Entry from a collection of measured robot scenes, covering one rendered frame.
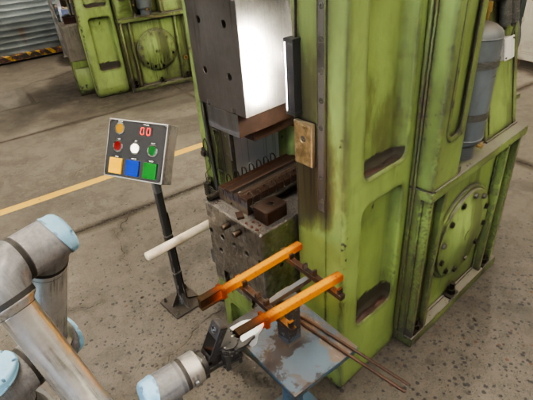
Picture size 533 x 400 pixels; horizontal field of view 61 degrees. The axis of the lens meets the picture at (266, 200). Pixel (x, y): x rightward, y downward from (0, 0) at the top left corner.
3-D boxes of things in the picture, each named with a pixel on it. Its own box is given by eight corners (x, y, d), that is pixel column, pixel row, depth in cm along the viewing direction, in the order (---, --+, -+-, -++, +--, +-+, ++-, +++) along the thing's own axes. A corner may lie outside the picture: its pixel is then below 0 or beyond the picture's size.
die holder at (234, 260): (267, 315, 204) (260, 236, 180) (216, 275, 228) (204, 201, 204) (347, 256, 234) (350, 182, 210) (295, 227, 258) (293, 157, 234)
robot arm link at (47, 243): (14, 359, 157) (-11, 228, 105) (57, 325, 169) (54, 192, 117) (45, 389, 154) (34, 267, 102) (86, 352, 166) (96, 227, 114)
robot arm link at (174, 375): (138, 400, 121) (129, 376, 116) (179, 374, 127) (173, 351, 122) (153, 426, 115) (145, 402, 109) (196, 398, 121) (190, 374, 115)
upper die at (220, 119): (239, 139, 173) (237, 115, 168) (208, 125, 186) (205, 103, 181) (315, 106, 196) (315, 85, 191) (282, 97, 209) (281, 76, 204)
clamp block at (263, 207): (267, 227, 184) (266, 213, 181) (254, 218, 190) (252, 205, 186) (288, 214, 191) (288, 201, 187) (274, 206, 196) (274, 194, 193)
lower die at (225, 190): (248, 215, 192) (246, 198, 188) (220, 198, 205) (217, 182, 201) (316, 178, 215) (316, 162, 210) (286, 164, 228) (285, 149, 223)
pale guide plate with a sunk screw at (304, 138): (312, 168, 167) (311, 125, 158) (294, 161, 173) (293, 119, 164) (316, 166, 168) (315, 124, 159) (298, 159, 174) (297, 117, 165)
